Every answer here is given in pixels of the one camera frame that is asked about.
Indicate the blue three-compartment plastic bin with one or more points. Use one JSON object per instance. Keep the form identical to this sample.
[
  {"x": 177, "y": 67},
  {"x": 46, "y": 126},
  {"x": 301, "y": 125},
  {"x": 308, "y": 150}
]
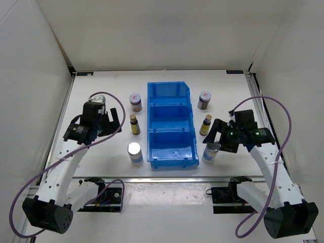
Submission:
[{"x": 171, "y": 138}]

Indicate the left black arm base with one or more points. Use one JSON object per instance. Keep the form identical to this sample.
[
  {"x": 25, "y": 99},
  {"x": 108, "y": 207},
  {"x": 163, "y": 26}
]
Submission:
[{"x": 110, "y": 202}]

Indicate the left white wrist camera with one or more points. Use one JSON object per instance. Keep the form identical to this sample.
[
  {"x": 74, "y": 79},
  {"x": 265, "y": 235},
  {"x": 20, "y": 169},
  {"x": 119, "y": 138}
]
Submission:
[{"x": 98, "y": 98}]

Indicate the white bead shaker jar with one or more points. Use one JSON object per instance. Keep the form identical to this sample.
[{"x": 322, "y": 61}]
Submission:
[
  {"x": 135, "y": 153},
  {"x": 210, "y": 152}
]

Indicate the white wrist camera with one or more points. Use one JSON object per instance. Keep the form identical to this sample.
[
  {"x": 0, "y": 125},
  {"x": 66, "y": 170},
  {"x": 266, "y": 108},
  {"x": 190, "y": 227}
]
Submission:
[
  {"x": 232, "y": 117},
  {"x": 98, "y": 98}
]

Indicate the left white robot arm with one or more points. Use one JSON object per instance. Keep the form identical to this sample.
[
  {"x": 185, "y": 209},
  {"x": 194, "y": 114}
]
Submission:
[{"x": 52, "y": 207}]

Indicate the right blue corner label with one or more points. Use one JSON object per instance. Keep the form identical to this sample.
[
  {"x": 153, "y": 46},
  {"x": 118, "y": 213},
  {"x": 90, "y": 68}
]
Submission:
[{"x": 234, "y": 71}]

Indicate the yellow label sauce bottle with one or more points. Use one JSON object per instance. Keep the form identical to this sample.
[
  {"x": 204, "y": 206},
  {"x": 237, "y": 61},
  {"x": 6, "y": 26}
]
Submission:
[
  {"x": 204, "y": 129},
  {"x": 134, "y": 125}
]

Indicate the left blue corner label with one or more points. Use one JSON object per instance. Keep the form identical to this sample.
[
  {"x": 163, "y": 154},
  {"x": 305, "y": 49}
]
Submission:
[{"x": 84, "y": 74}]

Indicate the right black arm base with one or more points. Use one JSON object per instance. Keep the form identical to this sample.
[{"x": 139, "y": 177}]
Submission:
[{"x": 224, "y": 203}]

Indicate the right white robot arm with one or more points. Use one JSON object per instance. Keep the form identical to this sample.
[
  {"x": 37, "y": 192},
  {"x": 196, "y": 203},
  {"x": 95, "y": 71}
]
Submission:
[{"x": 284, "y": 210}]

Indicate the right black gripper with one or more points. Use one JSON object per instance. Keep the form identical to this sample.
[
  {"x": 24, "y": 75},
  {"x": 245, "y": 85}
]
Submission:
[{"x": 220, "y": 126}]

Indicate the right aluminium rail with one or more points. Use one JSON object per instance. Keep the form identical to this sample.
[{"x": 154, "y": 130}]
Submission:
[{"x": 259, "y": 106}]

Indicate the aluminium rail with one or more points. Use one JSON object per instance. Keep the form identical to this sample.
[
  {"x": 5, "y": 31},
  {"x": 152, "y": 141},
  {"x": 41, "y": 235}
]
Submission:
[
  {"x": 256, "y": 179},
  {"x": 259, "y": 106},
  {"x": 58, "y": 107}
]

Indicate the dark spice jar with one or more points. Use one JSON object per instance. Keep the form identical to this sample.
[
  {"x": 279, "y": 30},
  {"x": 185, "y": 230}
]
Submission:
[
  {"x": 135, "y": 101},
  {"x": 204, "y": 99}
]

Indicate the right dark spice jar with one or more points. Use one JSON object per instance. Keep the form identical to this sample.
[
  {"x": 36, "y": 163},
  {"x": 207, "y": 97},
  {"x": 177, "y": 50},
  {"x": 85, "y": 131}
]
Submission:
[{"x": 204, "y": 99}]

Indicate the front aluminium rail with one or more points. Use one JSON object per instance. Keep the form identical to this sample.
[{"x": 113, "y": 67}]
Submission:
[{"x": 256, "y": 179}]

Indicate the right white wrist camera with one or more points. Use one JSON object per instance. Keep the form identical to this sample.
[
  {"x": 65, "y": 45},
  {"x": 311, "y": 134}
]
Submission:
[{"x": 232, "y": 117}]

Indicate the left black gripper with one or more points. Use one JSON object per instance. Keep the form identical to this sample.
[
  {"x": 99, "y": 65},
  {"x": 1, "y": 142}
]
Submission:
[{"x": 111, "y": 126}]

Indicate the left aluminium rail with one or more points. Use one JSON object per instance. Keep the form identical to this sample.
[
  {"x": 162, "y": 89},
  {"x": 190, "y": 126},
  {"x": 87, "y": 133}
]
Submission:
[{"x": 58, "y": 107}]

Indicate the blue corner label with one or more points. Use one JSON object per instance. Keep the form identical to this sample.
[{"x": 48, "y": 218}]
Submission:
[
  {"x": 234, "y": 71},
  {"x": 84, "y": 74}
]

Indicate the left dark spice jar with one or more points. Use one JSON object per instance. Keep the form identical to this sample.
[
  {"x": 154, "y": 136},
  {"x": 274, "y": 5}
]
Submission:
[{"x": 135, "y": 101}]

